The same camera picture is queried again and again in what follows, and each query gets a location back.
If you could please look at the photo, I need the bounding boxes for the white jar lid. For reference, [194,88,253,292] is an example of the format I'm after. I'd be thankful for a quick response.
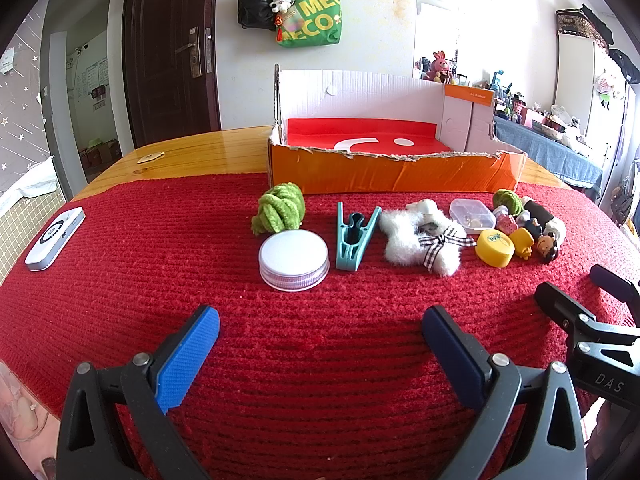
[258,230,331,292]

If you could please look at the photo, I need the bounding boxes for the black bag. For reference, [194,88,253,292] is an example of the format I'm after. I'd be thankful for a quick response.
[607,49,640,85]

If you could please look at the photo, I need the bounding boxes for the row of bottles and jars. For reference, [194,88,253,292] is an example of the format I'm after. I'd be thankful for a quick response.
[452,67,591,143]

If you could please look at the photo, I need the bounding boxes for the dark wooden door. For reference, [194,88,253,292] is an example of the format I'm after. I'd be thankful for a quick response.
[122,0,223,148]

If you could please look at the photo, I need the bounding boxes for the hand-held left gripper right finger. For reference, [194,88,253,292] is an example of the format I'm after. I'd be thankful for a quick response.
[421,305,587,480]

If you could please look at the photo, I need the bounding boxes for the small green yarn ball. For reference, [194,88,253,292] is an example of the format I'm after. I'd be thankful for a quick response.
[492,189,525,218]

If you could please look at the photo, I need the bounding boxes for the dark star-print wall covering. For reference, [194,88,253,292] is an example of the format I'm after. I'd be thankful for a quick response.
[0,15,56,201]

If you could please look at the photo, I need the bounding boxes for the white rounded device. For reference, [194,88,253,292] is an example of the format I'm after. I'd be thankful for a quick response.
[25,206,86,272]

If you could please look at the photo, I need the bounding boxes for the large green yarn ball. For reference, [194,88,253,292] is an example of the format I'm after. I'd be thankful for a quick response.
[250,182,307,236]

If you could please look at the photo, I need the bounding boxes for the yellow figurine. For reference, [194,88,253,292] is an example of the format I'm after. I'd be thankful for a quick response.
[509,226,537,261]

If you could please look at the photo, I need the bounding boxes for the pink rabbit plush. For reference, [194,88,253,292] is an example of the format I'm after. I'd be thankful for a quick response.
[431,51,453,83]

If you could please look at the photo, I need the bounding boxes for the white plastic sheet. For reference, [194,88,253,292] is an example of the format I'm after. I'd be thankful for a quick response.
[10,155,63,196]

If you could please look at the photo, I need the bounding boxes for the orange cardboard box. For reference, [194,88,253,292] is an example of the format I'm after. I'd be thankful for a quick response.
[266,64,527,196]

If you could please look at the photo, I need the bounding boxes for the grey hanging bag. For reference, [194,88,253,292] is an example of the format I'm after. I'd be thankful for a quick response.
[610,160,640,226]

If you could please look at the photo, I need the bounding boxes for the brown-haired doll figurine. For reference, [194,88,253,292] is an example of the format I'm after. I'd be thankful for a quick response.
[536,234,560,263]

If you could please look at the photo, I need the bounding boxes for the white fluffy plush with bow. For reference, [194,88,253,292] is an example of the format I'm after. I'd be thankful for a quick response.
[379,199,477,277]

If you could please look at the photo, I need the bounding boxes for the cardboard boxes in corridor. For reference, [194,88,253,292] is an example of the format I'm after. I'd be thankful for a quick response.
[80,137,122,173]

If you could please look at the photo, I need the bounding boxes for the paper wall notices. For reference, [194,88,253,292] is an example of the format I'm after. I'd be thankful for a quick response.
[70,57,110,106]

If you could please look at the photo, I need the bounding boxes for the teal plastic clip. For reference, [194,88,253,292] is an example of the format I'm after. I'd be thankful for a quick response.
[335,201,382,272]

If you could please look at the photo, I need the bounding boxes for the green tote bag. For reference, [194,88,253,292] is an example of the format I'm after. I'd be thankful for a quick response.
[276,0,343,48]

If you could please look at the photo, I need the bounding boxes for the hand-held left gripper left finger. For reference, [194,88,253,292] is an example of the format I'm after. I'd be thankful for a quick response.
[56,304,221,480]

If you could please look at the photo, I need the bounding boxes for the metal door handle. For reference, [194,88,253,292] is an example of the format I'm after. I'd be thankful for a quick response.
[175,26,202,79]

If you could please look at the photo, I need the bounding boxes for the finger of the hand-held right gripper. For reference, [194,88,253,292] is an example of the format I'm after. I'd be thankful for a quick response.
[534,281,640,344]
[589,263,640,323]

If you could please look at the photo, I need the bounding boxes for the yellow bottle cap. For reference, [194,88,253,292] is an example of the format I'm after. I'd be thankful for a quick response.
[475,229,516,267]

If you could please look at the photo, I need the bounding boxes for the black and white roll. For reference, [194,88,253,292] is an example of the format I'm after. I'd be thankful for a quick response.
[522,200,567,246]

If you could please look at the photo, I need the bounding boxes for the clear plastic case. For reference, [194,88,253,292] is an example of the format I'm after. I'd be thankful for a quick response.
[448,198,497,235]

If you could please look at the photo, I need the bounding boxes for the blue-cloth side table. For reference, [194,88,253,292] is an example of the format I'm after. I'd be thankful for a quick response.
[492,115,603,201]

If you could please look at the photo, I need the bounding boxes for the dark patterned suitcase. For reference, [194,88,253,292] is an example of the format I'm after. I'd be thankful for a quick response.
[555,4,613,51]

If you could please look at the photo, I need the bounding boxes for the wall mirror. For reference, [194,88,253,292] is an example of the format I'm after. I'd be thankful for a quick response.
[413,2,460,81]

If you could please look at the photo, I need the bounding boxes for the white wardrobe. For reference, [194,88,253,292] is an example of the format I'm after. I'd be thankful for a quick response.
[552,30,631,201]

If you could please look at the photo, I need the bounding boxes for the red knitted mat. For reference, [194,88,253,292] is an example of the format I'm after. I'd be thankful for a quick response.
[0,172,640,480]

